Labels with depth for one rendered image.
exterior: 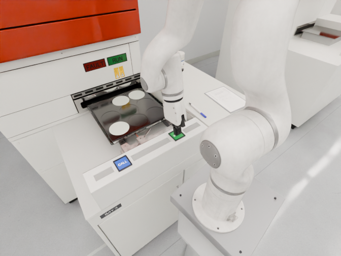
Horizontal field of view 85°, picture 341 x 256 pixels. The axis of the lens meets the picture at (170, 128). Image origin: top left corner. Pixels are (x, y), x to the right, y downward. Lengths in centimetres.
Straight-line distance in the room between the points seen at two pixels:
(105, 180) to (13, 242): 133
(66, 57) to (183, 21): 71
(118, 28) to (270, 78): 85
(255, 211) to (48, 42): 108
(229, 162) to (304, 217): 162
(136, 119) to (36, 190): 136
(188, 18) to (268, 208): 69
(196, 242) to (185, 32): 67
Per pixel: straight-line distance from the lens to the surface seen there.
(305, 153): 245
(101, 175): 75
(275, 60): 38
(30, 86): 114
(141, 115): 104
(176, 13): 54
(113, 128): 98
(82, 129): 116
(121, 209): 91
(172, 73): 65
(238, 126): 41
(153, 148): 78
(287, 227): 187
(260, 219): 80
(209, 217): 73
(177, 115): 70
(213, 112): 96
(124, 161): 75
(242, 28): 37
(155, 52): 57
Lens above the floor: 155
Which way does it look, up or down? 44 degrees down
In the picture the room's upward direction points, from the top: straight up
